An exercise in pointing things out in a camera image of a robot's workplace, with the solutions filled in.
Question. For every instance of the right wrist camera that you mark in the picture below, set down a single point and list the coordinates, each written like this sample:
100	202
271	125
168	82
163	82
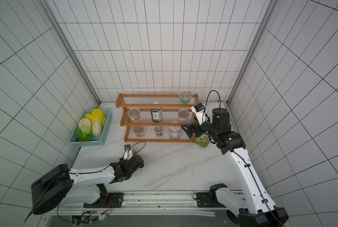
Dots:
199	111

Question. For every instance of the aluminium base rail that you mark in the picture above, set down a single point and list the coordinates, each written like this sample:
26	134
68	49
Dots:
144	209

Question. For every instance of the small red jar bottom middle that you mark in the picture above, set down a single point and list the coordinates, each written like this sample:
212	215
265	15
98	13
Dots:
158	131

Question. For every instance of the small red jar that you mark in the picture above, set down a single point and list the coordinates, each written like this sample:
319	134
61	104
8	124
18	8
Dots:
158	131
139	131

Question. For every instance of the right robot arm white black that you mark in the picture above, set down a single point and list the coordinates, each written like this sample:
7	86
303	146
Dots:
257	208

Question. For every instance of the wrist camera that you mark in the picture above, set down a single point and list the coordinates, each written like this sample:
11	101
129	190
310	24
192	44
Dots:
127	152
199	111

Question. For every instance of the small red jar bottom left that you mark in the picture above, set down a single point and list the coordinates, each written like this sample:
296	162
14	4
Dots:
139	131

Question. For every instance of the green label seed jar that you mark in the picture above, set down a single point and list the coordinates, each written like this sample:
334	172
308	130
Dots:
185	96

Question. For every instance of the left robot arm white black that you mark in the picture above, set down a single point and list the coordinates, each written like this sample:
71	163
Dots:
62	185

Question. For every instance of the green white napa cabbage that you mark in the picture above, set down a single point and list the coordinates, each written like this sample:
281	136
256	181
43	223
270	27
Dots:
84	130

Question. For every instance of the wooden three-tier shelf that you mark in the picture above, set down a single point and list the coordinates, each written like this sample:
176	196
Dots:
170	106

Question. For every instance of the yellow white napa cabbage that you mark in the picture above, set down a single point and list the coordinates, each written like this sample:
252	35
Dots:
97	119

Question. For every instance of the dark green tin can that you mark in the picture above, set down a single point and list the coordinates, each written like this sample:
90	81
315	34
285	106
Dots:
156	112

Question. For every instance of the green snack packet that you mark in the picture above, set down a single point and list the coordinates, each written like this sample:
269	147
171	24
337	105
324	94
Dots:
203	140

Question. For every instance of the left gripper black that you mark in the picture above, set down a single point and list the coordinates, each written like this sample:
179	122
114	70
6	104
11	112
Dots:
121	160

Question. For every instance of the blue plastic basket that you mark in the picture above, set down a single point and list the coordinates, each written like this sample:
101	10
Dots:
96	140

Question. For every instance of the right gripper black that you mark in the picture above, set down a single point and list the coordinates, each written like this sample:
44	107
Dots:
197	129

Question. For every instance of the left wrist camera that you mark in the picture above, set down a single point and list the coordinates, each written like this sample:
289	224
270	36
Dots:
127	152

